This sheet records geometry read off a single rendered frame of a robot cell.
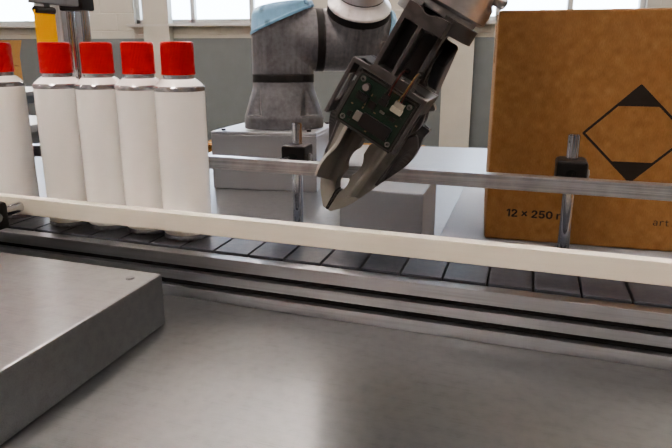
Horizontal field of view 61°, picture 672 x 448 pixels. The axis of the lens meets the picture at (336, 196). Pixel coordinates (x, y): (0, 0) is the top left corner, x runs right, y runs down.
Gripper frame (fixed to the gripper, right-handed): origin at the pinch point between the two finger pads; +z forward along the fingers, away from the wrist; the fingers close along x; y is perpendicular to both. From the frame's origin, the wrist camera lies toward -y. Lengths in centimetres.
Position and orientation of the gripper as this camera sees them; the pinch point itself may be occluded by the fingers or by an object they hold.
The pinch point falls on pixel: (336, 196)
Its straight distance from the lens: 57.6
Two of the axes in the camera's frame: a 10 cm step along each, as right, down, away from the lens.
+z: -4.8, 8.0, 3.6
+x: 8.2, 5.5, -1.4
